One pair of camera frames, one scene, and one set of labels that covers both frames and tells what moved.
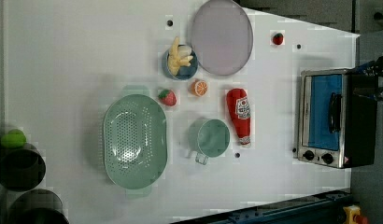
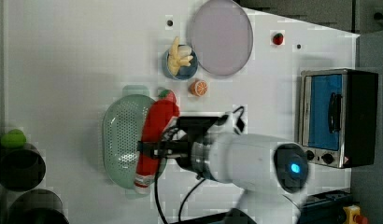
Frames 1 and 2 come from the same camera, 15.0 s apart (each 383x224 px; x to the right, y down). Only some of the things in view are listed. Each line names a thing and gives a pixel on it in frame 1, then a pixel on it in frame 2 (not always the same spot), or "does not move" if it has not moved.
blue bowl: (184, 72) does not move
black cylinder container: (21, 170) does not move
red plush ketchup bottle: (238, 105) -> (162, 113)
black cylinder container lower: (36, 206) does not move
